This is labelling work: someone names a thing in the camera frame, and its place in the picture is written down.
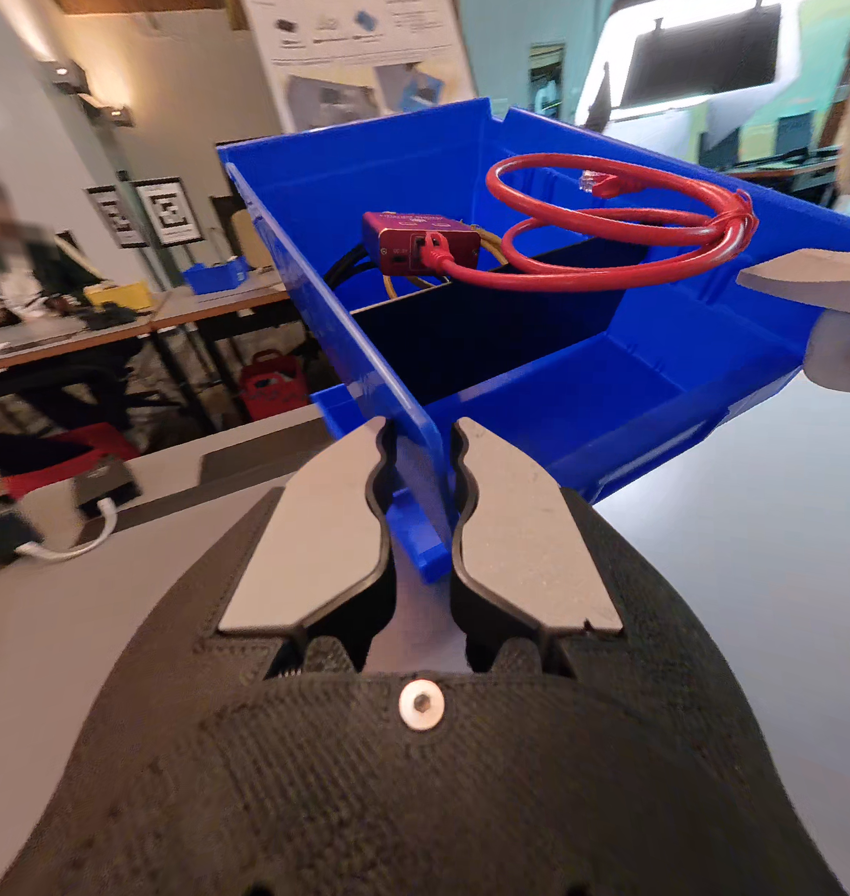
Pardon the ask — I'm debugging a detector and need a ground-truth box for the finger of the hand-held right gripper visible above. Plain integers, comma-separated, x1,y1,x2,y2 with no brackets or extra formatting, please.
736,250,850,319
803,310,850,392

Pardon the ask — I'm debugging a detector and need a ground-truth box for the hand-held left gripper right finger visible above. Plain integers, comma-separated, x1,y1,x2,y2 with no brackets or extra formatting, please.
450,418,625,637

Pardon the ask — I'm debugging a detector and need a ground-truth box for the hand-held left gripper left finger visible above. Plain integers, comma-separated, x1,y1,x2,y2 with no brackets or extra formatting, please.
217,416,398,634

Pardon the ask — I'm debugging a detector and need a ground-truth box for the red ethernet cable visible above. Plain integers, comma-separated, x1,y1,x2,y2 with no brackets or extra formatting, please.
418,154,760,294

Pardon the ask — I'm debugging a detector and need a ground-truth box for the black ethernet cable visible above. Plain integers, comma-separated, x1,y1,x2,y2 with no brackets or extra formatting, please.
323,241,381,293

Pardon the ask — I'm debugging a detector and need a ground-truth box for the yellow ethernet cable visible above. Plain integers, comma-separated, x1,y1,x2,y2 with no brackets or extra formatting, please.
383,224,511,303

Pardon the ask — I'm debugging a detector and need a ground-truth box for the red ethernet splitter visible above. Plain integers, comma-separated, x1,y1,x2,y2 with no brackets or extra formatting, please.
362,212,482,276

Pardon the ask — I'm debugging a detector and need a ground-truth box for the blue bin with black divider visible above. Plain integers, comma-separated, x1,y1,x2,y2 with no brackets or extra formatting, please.
217,98,850,586

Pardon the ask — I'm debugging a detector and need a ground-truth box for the red tote bag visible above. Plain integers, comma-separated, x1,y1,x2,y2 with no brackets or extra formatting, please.
239,350,311,422

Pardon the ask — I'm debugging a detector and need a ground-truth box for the softbox studio light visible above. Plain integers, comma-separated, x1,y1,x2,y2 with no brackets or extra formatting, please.
575,0,819,135

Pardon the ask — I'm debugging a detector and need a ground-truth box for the wooden top table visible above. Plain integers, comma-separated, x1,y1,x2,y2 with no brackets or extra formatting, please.
0,269,294,436

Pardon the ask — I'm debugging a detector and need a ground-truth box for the small blue bin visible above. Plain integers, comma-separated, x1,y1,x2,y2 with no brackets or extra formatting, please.
183,258,252,296

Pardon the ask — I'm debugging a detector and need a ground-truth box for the yellow plastic bin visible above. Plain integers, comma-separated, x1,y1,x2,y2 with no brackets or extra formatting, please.
85,281,154,314

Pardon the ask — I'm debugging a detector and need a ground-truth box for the black framed marker board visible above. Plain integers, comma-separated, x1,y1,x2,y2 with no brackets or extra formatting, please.
85,185,150,251
132,177,204,247

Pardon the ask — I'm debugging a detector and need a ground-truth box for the black device white cable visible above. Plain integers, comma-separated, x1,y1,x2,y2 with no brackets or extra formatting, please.
0,454,143,566

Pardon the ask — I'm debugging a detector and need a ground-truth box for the wall poster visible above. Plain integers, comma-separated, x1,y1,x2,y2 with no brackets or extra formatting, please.
241,0,479,135

